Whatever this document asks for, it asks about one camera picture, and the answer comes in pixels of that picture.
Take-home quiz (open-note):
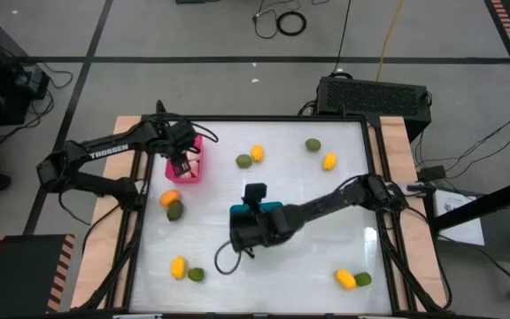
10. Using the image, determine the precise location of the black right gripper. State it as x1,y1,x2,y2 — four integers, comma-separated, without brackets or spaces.
229,204,294,254

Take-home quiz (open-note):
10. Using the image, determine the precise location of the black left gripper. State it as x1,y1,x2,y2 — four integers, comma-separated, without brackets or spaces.
161,119,199,178

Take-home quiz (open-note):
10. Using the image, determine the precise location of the pink plastic basket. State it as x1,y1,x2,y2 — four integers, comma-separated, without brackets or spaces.
165,135,205,184

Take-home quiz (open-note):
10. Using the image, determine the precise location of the orange yellow mango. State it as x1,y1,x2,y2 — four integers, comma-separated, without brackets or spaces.
158,189,182,208

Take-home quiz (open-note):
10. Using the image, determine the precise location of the wooden table board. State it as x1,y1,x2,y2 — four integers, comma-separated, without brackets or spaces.
69,115,152,310
378,115,450,310

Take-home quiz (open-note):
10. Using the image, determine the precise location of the black computer case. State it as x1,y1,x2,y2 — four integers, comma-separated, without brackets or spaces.
315,75,433,143

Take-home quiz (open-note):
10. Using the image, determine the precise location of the black power adapter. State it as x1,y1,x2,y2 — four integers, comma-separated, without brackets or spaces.
418,166,446,182

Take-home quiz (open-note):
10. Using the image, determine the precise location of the white paper sheet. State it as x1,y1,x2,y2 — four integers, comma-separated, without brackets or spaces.
432,188,486,247

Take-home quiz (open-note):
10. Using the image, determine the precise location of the black stand beam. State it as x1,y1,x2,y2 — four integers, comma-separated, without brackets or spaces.
429,172,510,231

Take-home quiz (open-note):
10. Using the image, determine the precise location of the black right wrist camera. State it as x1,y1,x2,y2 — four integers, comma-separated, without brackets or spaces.
242,182,268,213

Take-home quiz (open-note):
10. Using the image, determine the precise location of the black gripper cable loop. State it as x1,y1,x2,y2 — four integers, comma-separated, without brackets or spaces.
213,240,256,276

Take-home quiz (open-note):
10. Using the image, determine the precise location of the black metal table frame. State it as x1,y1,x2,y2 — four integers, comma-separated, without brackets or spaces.
77,100,455,316

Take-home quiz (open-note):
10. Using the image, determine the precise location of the black equipment cable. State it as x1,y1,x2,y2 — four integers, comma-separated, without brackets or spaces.
0,60,74,146

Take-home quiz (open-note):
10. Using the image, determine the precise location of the thin black floor cable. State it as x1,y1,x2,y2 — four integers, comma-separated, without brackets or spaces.
471,120,510,164
467,105,510,154
251,0,303,40

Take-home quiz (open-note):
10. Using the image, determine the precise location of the coiled black cable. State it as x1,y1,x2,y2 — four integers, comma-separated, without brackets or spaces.
274,11,307,37

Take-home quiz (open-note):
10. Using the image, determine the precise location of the black hanging cable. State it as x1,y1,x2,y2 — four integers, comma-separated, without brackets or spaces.
332,0,352,75

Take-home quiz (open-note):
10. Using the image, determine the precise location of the yellow hanging cable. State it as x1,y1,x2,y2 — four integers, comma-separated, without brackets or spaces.
375,0,406,82

